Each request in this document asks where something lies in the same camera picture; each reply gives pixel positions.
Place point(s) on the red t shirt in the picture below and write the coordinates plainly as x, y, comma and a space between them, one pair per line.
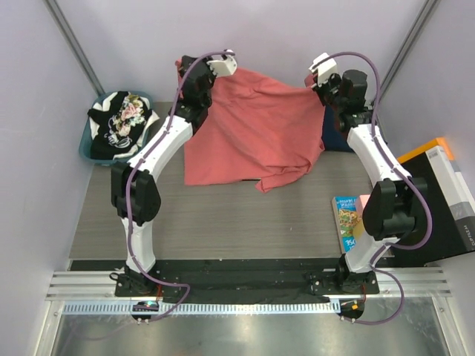
257, 129

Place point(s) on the folded navy t shirt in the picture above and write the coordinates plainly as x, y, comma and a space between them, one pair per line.
332, 139

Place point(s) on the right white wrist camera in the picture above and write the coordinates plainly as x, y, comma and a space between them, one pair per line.
322, 68

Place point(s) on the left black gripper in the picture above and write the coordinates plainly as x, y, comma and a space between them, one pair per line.
204, 59

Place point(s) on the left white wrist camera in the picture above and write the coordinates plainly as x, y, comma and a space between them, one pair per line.
223, 64

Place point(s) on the left aluminium corner post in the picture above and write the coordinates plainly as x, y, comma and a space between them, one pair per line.
73, 43

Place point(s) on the pink power adapter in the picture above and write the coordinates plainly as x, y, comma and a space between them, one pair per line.
361, 203

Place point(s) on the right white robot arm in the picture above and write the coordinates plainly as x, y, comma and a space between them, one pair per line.
396, 213

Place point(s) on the aluminium frame rail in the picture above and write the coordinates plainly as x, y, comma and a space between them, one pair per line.
92, 292

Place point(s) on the right aluminium corner post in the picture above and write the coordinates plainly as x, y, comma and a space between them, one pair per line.
423, 17

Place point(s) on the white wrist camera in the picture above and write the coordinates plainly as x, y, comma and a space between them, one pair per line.
322, 68
223, 64

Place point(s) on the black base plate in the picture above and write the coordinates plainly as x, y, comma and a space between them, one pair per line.
248, 282

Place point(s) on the black orange box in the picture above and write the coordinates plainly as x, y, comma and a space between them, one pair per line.
450, 201

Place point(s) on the black floral t shirt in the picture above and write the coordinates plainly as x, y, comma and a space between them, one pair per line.
118, 122

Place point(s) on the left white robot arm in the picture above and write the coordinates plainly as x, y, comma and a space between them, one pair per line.
134, 192

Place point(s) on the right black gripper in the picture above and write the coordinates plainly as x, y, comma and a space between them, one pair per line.
332, 78

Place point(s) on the aluminium corner post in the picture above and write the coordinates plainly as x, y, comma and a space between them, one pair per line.
423, 17
73, 43

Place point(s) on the blue illustrated book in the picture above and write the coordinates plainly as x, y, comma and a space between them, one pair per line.
346, 219

